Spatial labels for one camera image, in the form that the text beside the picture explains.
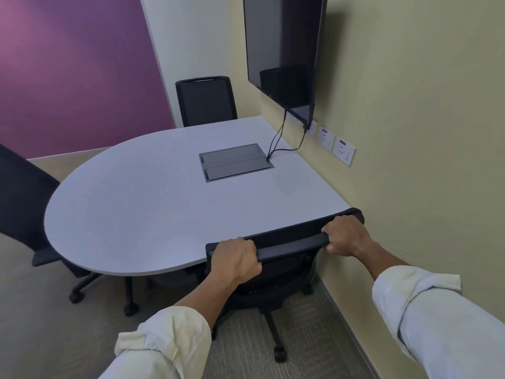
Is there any person's right hand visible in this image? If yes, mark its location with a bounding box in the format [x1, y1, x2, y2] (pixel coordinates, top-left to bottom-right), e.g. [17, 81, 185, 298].
[321, 215, 373, 258]

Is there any person's left hand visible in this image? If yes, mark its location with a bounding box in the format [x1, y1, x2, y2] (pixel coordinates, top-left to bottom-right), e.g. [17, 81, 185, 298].
[207, 237, 264, 288]

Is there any black mesh office chair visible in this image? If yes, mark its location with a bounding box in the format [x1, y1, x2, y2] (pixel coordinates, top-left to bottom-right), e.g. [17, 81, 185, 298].
[175, 76, 239, 128]
[0, 142, 139, 317]
[205, 207, 365, 364]

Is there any person's left forearm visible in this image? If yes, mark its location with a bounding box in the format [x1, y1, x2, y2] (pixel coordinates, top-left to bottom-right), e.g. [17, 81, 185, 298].
[173, 272, 239, 330]

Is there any person's right forearm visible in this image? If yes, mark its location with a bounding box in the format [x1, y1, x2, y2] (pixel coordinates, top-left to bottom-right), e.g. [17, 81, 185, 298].
[352, 237, 411, 283]

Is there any white oval meeting table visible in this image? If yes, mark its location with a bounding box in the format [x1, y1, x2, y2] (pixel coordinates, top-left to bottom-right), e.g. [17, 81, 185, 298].
[44, 115, 354, 277]

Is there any person's left white sleeve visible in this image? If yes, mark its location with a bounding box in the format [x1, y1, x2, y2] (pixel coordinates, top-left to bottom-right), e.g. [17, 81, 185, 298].
[96, 305, 213, 379]

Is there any person's white sleeve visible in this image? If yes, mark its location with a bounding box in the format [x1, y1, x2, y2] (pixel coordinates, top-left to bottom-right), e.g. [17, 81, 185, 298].
[96, 305, 213, 379]
[372, 265, 505, 379]

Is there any person's right white sleeve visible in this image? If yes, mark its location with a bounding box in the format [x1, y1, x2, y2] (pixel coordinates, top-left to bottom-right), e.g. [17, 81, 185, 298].
[372, 265, 505, 379]

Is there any grey table cable box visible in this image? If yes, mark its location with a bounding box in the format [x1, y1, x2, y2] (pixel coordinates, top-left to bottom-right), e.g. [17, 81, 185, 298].
[198, 143, 275, 183]

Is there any black wall-mounted television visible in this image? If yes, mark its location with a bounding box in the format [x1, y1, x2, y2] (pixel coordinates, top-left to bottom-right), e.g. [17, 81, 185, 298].
[242, 0, 329, 124]

